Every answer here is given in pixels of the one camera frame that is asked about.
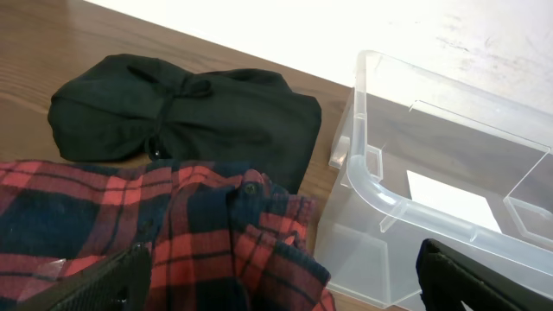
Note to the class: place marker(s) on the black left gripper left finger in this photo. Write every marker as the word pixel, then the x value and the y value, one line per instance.
pixel 119 282

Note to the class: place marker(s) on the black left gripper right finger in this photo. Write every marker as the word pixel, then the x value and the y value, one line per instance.
pixel 451 281

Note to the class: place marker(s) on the white label in bin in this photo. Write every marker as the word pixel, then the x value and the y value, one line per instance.
pixel 452 201

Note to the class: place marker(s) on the red navy plaid shirt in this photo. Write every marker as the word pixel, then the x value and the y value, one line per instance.
pixel 222 235

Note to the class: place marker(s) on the clear plastic storage bin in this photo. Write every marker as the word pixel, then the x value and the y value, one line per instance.
pixel 423 156

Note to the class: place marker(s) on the black hooded garment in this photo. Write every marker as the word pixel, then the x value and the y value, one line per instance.
pixel 128 105

